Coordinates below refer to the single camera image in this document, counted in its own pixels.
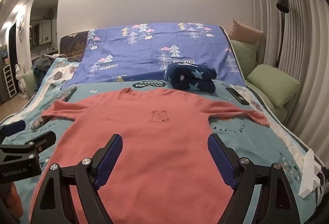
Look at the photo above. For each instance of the white plastic object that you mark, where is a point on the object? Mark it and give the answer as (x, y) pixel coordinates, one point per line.
(310, 181)

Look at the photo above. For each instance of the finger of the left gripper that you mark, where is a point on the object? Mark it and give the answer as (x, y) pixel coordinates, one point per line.
(12, 128)
(43, 141)

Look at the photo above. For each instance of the green pillow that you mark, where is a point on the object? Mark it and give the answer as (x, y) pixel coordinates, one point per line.
(246, 56)
(278, 86)

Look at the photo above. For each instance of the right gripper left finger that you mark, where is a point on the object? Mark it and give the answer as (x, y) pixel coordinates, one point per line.
(54, 202)

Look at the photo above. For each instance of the grey pleated curtain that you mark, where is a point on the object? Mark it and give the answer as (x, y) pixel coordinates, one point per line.
(304, 57)

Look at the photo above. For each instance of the dark headboard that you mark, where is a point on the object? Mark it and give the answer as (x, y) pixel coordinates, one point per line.
(73, 46)

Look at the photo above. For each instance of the white ladder shelf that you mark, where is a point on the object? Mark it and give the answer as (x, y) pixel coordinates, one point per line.
(9, 81)

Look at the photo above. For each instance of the coral pink knit shirt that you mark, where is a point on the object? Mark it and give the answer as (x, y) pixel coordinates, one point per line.
(165, 173)

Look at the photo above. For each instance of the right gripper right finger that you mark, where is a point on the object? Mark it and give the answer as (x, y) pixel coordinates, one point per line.
(276, 202)

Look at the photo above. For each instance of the person left hand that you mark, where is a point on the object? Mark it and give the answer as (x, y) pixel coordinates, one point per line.
(11, 201)

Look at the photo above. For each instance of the blue tree print sheet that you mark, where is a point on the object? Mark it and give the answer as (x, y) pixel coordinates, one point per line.
(144, 51)

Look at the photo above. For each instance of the green pillow far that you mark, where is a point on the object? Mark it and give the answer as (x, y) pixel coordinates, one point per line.
(246, 56)

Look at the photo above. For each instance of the white rabbit figure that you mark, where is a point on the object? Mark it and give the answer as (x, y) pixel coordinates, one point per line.
(21, 82)

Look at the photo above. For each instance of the green pillow near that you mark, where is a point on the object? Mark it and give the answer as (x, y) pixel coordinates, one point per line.
(278, 86)

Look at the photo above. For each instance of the pile of dark clothes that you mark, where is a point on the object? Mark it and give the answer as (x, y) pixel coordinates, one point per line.
(41, 66)

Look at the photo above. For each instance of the navy star fleece blanket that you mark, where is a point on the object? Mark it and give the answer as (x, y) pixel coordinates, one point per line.
(193, 77)

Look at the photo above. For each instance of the white quilted bed cover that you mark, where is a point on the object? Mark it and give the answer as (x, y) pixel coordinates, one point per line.
(60, 72)

